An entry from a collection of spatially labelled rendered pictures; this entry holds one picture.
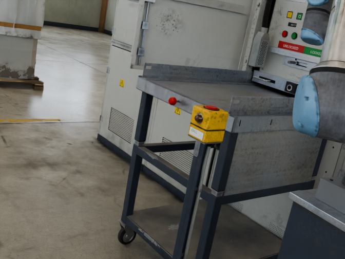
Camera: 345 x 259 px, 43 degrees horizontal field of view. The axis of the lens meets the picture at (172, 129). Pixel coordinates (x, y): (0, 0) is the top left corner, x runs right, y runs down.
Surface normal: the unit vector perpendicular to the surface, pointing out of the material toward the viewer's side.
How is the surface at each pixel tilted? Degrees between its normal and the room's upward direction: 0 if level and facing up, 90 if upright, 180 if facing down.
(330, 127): 115
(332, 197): 90
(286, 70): 90
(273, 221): 90
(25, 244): 0
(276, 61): 90
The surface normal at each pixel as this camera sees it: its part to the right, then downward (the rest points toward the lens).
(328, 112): -0.13, 0.14
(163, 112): -0.78, 0.03
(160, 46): 0.33, 0.32
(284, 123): 0.60, 0.32
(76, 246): 0.18, -0.95
